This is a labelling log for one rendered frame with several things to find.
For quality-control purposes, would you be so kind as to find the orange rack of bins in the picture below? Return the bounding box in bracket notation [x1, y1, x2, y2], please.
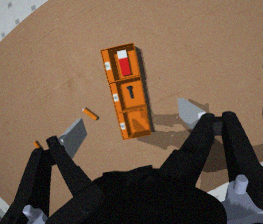
[100, 42, 151, 140]

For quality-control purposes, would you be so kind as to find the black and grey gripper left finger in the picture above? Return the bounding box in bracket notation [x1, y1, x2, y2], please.
[0, 118, 110, 224]

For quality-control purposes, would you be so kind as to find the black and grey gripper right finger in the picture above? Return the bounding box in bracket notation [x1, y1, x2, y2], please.
[137, 98, 263, 224]

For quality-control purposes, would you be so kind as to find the red and white eraser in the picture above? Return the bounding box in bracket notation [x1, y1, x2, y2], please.
[117, 50, 131, 76]

